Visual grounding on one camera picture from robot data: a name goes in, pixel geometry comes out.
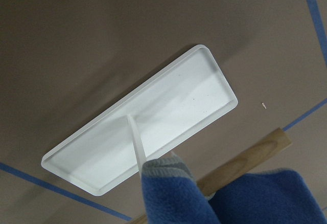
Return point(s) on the blue microfiber towel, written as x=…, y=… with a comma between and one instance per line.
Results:
x=280, y=196

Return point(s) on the white wooden towel rack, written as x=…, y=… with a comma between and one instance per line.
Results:
x=134, y=134

